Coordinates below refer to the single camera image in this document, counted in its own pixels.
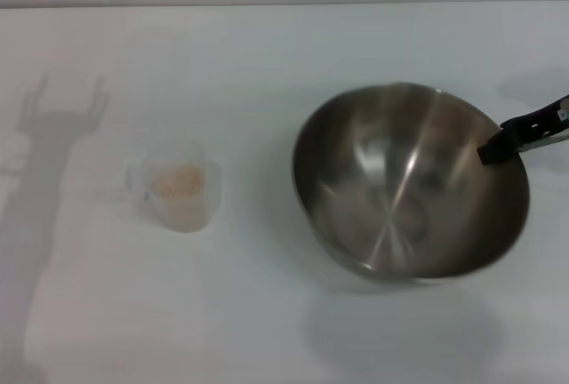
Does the stainless steel mixing bowl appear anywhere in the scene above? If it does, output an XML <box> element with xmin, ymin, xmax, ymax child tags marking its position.
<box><xmin>291</xmin><ymin>83</ymin><xmax>533</xmax><ymax>285</ymax></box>

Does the clear plastic measuring cup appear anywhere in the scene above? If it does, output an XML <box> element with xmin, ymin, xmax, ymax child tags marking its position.
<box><xmin>126</xmin><ymin>141</ymin><xmax>223</xmax><ymax>235</ymax></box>

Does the beige uncooked rice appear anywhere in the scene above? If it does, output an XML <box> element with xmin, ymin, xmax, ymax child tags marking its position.
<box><xmin>148</xmin><ymin>164</ymin><xmax>208</xmax><ymax>230</ymax></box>

